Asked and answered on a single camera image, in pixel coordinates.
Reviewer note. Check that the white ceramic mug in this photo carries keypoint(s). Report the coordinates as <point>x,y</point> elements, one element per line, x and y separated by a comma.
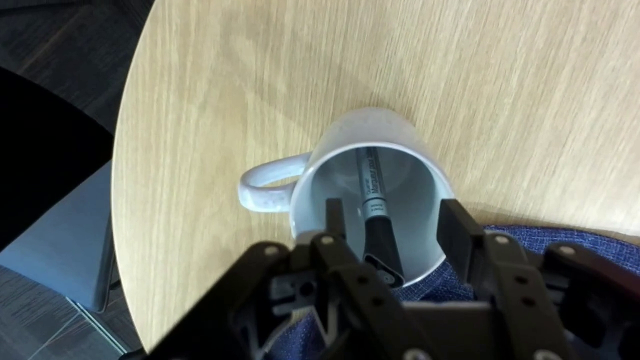
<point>391,189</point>

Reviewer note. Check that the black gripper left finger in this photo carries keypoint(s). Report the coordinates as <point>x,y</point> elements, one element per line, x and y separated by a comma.
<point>334,219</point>

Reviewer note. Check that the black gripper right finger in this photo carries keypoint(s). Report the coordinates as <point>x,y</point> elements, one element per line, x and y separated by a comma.
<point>456,236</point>

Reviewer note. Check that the grey black marker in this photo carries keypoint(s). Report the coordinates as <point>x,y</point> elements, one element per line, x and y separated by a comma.
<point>378,234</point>

